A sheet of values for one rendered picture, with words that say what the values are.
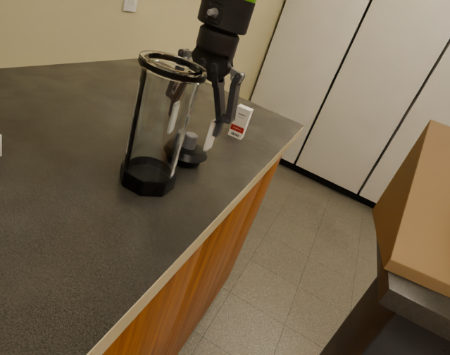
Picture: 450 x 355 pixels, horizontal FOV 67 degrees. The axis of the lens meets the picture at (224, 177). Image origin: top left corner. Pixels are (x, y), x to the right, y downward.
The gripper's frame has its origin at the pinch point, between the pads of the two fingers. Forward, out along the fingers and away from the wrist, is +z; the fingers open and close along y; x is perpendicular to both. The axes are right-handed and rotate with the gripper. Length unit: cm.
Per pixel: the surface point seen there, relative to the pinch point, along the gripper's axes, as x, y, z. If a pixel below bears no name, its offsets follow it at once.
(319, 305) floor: 91, 59, 103
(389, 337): -1, 54, 22
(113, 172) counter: -15.9, -6.2, 7.5
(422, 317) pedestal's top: -7, 53, 10
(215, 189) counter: -4.4, 10.2, 7.7
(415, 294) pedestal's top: -4, 51, 8
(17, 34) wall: 6, -58, 0
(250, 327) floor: 53, 31, 102
